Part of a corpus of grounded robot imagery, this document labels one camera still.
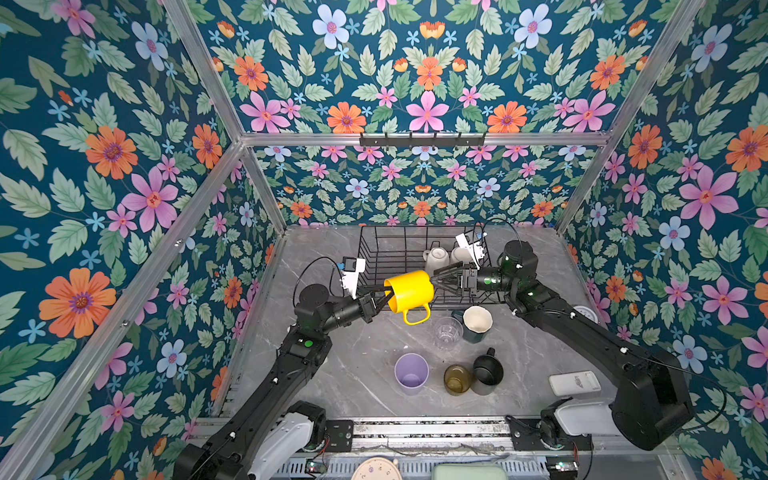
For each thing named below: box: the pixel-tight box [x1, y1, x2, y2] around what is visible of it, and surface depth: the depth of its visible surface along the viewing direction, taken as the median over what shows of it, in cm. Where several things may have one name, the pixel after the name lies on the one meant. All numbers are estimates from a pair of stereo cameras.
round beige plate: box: [351, 457, 403, 480], surface depth 68 cm
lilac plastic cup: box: [394, 352, 430, 396], surface depth 77 cm
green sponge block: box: [432, 464, 508, 480], surface depth 68 cm
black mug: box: [471, 347, 505, 396], surface depth 82 cm
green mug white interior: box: [451, 305, 494, 344], surface depth 86 cm
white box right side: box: [549, 370, 601, 396], surface depth 83 cm
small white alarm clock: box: [573, 305, 599, 324], surface depth 93 cm
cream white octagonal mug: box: [422, 246, 450, 277], surface depth 96 cm
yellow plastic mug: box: [384, 270, 435, 325], surface depth 67 cm
